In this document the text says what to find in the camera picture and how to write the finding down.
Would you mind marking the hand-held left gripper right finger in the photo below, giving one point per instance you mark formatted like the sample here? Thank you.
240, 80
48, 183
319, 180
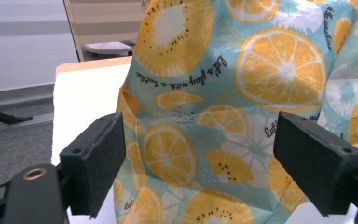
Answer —
317, 161

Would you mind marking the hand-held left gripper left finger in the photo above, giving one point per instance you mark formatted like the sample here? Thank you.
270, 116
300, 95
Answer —
96, 161

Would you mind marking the fruit print cloth bag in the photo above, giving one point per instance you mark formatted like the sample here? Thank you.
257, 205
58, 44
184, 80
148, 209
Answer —
217, 87

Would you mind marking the white table board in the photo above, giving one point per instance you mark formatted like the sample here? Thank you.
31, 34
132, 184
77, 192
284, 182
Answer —
84, 93

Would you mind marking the wooden table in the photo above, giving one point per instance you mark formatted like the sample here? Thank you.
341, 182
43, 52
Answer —
90, 64

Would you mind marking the black stand leg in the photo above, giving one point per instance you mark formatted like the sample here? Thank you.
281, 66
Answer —
3, 117

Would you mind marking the grey chair base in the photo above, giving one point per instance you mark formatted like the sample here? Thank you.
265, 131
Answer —
107, 47

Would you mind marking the white cabinet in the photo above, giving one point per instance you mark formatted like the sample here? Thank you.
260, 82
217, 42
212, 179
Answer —
18, 56

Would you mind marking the aluminium floor rail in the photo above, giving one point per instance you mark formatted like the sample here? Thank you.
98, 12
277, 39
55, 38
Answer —
28, 125

